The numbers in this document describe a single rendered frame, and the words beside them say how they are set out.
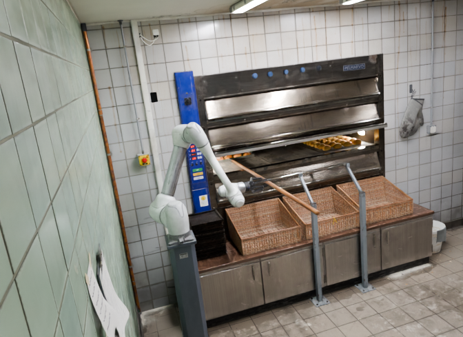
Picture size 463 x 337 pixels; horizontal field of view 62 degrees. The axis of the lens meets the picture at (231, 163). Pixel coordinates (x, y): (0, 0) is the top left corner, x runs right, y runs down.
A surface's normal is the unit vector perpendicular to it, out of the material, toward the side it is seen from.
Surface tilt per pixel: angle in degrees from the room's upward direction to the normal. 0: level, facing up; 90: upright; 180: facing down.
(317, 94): 70
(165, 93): 90
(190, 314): 90
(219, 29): 90
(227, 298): 90
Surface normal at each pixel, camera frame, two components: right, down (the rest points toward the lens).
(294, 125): 0.23, -0.14
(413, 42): 0.29, 0.20
